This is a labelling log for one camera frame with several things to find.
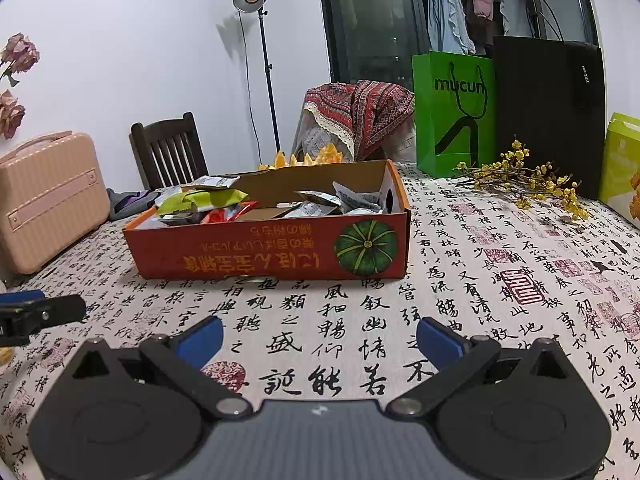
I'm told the pink suitcase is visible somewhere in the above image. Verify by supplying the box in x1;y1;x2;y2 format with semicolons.
0;131;111;276

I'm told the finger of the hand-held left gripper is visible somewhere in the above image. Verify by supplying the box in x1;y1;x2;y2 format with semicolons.
0;290;87;347

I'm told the dark wooden chair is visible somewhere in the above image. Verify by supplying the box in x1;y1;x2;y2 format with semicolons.
130;112;210;192

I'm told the red snack packet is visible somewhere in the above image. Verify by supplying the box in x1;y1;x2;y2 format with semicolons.
205;201;261;224

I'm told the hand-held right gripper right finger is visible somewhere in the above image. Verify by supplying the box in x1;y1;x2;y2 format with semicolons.
387;316;572;420

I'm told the black paper bag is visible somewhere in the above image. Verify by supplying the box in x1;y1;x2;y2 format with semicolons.
487;35;606;201

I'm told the calligraphy print tablecloth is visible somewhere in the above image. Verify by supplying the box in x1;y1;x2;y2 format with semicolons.
0;162;640;480

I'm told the dark grey purple cloth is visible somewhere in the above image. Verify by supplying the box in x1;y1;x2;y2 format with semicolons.
106;189;161;222

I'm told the orange cardboard box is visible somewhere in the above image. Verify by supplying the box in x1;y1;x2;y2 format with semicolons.
122;159;412;282

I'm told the yellow flower branch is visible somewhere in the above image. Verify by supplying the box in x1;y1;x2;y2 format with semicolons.
452;140;591;222

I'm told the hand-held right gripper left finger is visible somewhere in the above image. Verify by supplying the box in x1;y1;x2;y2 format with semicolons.
70;316;253;420

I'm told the pile of silver snack packets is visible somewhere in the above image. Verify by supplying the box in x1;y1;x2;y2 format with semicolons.
152;174;383;226

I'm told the lime green snack packet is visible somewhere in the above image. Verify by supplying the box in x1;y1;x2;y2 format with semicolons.
155;187;249;216

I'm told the light blue hanging garment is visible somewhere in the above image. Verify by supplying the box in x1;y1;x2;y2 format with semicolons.
427;0;476;56

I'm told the green paper bag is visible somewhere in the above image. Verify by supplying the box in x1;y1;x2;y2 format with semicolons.
411;50;497;178

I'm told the yellow-green gift box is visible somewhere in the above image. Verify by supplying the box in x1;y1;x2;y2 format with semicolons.
599;112;640;221

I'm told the chair draped with patterned cloth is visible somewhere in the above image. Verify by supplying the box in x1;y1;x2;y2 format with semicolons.
292;105;418;163

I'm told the red patterned cloth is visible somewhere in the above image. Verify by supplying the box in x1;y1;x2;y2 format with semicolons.
304;80;417;161

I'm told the dried pink rose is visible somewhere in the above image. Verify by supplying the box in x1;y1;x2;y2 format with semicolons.
0;32;41;87
0;90;27;141

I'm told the yellow sunflower decoration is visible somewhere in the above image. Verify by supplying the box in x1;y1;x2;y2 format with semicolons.
257;142;346;171

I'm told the white hanging garment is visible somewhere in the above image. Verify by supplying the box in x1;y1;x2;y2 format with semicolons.
492;0;536;38

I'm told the dark glass sliding door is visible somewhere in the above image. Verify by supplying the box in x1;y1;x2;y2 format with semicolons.
315;0;601;96

